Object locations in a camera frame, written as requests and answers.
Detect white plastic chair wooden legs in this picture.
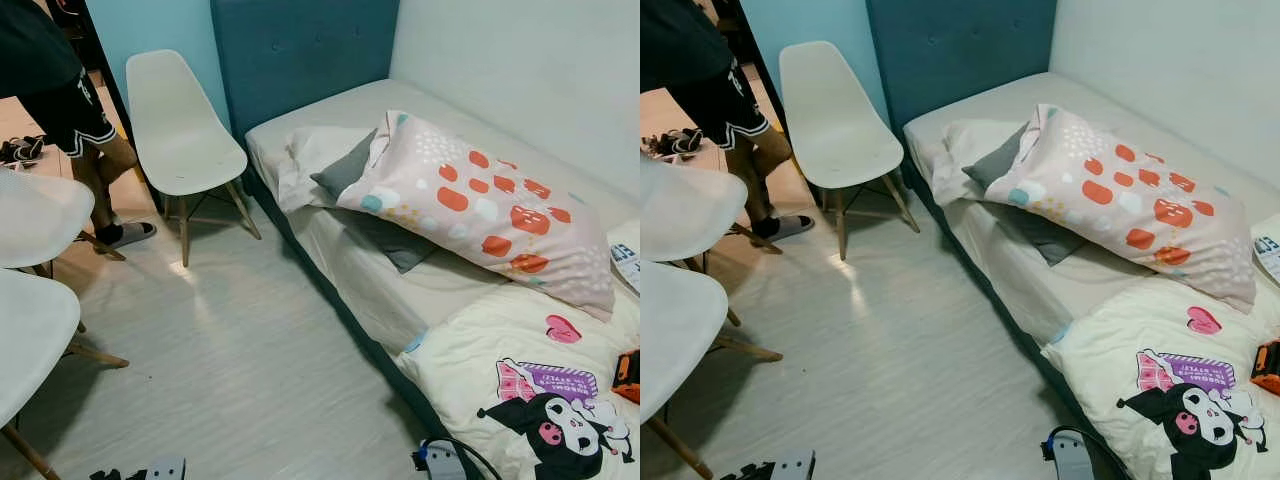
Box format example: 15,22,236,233
0,267,131,480
125,49,264,269
640,260,785,480
0,168,128,279
778,40,922,262
640,154,783,277

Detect pink pillow with orange spots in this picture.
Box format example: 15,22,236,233
984,103,1259,315
337,110,617,322

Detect plain white pillow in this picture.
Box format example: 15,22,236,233
277,125,379,212
924,117,1033,207

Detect grey pillow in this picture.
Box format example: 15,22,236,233
961,121,1088,268
309,127,438,275

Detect orange and black device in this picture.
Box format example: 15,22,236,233
611,349,641,405
1249,339,1280,397

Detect white box with blue print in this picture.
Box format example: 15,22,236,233
1251,234,1280,285
609,240,641,297

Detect dark blue bed base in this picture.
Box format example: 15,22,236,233
243,165,459,480
900,155,1091,471

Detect cream blanket with cartoon print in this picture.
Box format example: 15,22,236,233
1040,274,1280,480
394,283,641,480

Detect mattress with white sheet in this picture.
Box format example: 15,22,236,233
902,71,1280,344
244,78,641,353

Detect pair of dark shoes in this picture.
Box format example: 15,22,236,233
645,127,705,162
0,134,47,167

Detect person in black shorts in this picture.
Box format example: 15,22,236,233
640,0,817,242
0,0,158,250

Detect blue padded headboard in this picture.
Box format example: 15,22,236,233
209,0,402,143
865,0,1060,134

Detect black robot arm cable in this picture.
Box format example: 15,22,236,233
1052,425,1134,480
428,436,504,480

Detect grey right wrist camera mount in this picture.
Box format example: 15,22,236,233
411,438,469,480
1040,428,1097,480

